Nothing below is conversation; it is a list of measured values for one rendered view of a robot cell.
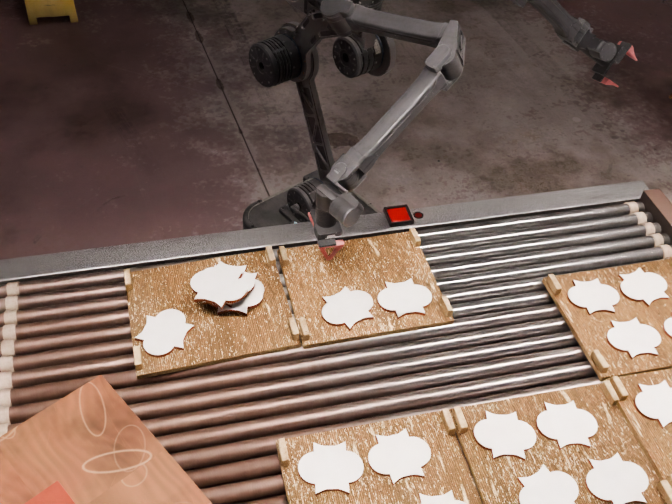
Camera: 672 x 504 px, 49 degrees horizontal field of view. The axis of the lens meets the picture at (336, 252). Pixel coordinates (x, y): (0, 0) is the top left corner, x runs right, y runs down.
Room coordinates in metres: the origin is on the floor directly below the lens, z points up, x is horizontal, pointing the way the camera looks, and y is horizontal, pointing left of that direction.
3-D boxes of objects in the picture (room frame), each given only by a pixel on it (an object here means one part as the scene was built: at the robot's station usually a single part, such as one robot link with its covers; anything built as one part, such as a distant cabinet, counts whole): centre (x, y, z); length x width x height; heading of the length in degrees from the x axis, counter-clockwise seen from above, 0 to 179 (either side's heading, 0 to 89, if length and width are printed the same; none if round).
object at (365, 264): (1.38, -0.08, 0.93); 0.41 x 0.35 x 0.02; 107
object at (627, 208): (1.55, -0.04, 0.90); 1.95 x 0.05 x 0.05; 107
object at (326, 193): (1.42, 0.03, 1.20); 0.07 x 0.06 x 0.07; 44
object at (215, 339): (1.25, 0.32, 0.93); 0.41 x 0.35 x 0.02; 109
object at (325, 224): (1.43, 0.03, 1.13); 0.10 x 0.07 x 0.07; 17
